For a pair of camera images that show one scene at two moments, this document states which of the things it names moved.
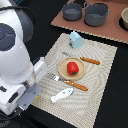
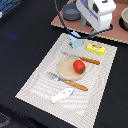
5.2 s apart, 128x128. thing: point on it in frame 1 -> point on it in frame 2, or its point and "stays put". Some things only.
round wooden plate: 63,68 stays put
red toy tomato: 72,68 -> 79,66
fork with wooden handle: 69,82 stays put
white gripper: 15,97 -> 97,12
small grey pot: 72,11 stays put
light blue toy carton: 75,40 stays put
